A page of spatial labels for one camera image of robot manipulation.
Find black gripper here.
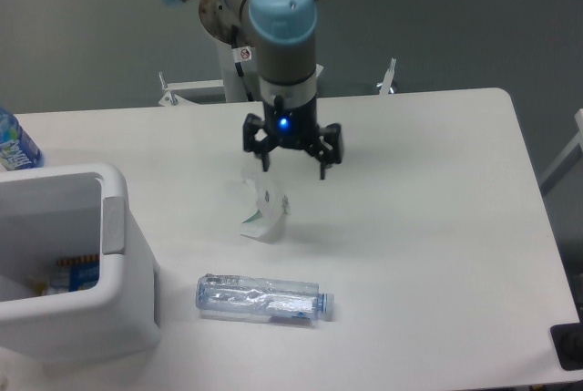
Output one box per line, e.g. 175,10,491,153
242,97,343,180

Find crushed clear plastic bottle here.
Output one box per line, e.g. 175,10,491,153
195,273,335,321

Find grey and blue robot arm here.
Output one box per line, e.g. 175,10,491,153
163,0,343,177

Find white trash can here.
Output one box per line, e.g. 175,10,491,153
1,163,161,363

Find blue snack packet in bin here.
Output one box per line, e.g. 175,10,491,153
44,253,100,294

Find blue labelled drink bottle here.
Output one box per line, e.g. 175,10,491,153
1,108,44,171

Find black clamp at table edge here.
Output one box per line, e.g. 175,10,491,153
550,323,582,371

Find black cable on pedestal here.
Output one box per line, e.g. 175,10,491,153
230,25,255,102

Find white base bracket with bolts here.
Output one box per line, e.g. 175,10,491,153
158,57,399,107

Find white frame at right edge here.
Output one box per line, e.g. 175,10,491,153
539,109,582,197

